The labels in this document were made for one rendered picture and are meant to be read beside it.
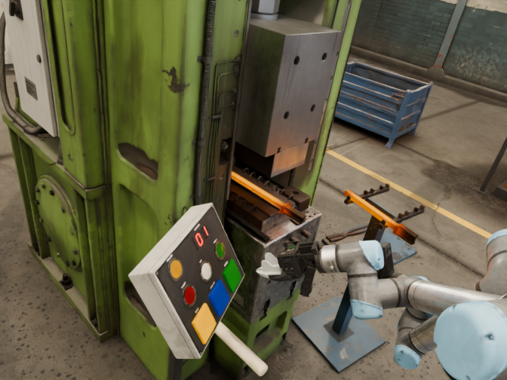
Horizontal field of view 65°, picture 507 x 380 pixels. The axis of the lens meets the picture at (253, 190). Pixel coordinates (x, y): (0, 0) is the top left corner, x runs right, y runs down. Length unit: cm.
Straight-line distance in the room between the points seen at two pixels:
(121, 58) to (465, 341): 129
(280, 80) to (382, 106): 394
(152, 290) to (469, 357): 67
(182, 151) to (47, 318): 154
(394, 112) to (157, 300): 438
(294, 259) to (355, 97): 431
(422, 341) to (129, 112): 124
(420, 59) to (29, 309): 852
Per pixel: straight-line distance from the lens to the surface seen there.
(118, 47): 150
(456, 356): 74
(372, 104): 520
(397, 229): 181
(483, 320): 71
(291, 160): 149
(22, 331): 253
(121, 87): 154
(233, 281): 125
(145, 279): 100
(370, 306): 105
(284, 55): 124
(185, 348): 111
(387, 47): 988
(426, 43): 945
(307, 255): 110
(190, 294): 107
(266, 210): 158
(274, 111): 129
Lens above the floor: 187
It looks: 31 degrees down
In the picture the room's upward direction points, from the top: 9 degrees clockwise
